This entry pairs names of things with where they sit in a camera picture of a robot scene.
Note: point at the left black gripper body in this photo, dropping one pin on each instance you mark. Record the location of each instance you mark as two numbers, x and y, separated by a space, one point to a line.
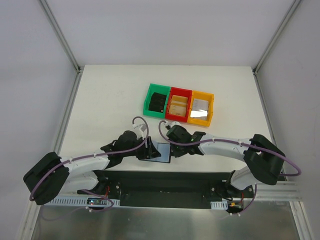
148 149

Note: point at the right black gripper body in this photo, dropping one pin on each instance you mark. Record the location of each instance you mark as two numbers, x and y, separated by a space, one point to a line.
176 149

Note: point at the black leather card holder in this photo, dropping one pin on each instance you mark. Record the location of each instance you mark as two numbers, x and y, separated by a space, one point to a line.
162 153

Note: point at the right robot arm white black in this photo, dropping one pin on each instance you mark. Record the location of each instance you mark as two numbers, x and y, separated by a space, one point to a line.
262 158

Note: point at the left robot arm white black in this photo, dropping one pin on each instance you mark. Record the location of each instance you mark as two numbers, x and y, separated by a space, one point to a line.
53 174

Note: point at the gold cards in red bin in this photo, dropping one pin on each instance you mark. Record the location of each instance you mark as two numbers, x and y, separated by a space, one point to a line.
178 105

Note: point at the white cards in yellow bin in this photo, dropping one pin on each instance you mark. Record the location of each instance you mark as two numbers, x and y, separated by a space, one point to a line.
199 109

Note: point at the black cards in green bin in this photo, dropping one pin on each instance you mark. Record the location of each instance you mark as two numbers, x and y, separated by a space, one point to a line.
157 102

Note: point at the red plastic bin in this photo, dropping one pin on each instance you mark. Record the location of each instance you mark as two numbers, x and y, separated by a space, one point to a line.
181 92

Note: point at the yellow plastic bin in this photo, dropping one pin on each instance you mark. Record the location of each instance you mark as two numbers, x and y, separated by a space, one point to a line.
205 96

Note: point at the green plastic bin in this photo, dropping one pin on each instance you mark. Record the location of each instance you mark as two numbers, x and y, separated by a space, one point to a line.
163 89

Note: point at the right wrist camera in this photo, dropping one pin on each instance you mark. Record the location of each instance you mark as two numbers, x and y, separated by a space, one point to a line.
170 124

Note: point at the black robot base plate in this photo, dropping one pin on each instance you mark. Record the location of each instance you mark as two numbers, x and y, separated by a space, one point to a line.
177 190

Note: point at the right white cable duct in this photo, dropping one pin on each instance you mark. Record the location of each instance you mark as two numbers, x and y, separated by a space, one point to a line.
219 205

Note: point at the white cable duct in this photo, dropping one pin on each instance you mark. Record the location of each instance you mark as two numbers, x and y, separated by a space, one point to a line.
83 201
219 205

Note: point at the left white cable duct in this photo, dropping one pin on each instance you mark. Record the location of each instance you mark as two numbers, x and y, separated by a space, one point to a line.
83 201

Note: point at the left aluminium table rail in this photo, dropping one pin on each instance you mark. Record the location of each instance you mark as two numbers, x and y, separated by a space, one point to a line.
56 145

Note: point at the aluminium table rail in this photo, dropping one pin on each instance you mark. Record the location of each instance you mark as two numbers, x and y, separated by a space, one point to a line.
56 145
265 110

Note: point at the left aluminium frame post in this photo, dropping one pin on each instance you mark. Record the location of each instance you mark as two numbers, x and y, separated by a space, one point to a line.
59 34

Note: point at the aluminium frame post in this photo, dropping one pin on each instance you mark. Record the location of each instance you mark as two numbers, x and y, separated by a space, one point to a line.
59 34
277 34

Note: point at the right aluminium table rail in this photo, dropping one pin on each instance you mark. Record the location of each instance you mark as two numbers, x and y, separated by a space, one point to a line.
265 110

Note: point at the right aluminium frame post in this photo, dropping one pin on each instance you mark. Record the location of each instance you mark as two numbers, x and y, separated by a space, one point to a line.
277 34

